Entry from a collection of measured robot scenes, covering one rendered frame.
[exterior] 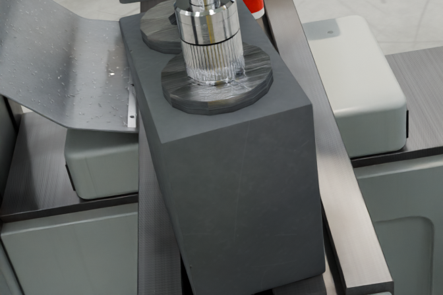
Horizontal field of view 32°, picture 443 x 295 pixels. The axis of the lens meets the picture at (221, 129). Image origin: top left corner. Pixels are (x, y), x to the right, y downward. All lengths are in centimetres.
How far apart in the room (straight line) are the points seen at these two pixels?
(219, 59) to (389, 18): 240
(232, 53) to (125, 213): 60
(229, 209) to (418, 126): 63
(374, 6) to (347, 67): 188
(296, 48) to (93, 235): 42
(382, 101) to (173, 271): 48
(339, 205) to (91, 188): 47
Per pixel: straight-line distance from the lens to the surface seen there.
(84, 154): 109
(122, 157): 109
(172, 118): 59
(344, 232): 74
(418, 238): 127
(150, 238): 77
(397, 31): 287
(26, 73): 109
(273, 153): 60
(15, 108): 137
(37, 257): 122
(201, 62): 58
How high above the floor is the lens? 142
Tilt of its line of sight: 36 degrees down
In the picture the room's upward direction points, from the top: 10 degrees counter-clockwise
